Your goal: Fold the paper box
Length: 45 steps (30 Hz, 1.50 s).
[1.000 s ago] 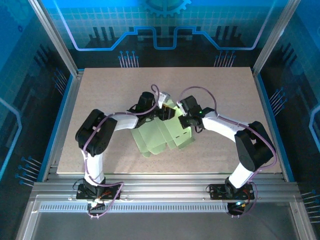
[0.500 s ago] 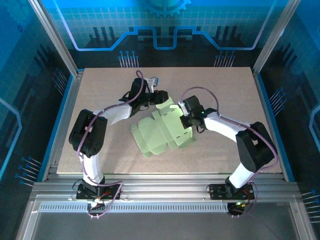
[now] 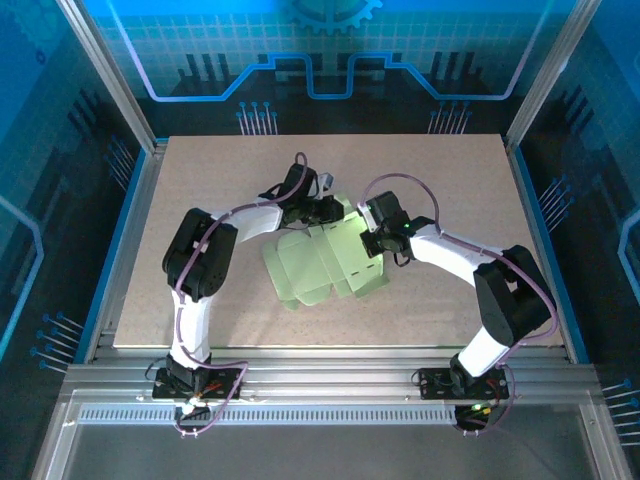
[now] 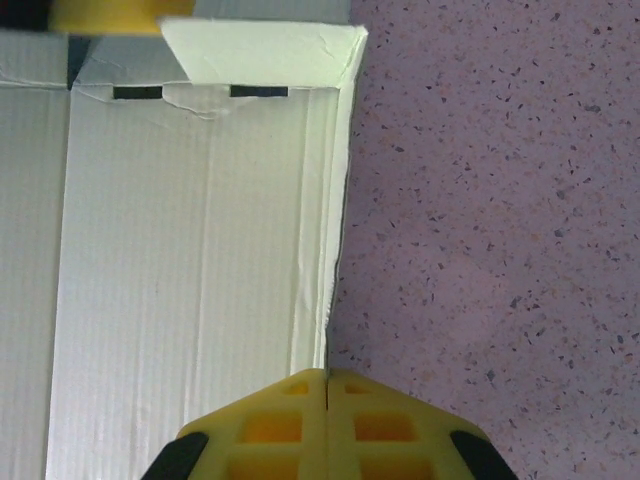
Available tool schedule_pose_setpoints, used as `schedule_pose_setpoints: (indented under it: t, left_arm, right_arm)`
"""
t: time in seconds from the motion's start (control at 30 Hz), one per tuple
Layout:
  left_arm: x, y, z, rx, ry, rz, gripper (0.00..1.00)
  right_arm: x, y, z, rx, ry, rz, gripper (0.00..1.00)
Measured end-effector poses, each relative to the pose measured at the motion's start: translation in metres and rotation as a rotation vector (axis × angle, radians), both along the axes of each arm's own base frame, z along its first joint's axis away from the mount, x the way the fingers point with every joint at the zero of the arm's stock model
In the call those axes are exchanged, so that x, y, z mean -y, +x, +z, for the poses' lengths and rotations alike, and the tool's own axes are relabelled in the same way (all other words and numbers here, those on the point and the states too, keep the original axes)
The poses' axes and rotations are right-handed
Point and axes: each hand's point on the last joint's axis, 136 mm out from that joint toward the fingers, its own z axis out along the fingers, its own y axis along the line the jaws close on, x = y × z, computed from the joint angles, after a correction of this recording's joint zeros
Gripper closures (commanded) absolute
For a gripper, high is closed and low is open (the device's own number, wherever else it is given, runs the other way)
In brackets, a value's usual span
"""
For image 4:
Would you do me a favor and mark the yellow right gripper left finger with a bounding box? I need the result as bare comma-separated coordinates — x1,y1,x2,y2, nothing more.
144,368,329,480

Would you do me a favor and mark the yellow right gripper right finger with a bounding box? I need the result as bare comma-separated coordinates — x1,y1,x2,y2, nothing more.
325,368,516,480

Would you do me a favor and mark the pale green paper box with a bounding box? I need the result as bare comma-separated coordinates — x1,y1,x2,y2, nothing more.
0,14,371,480

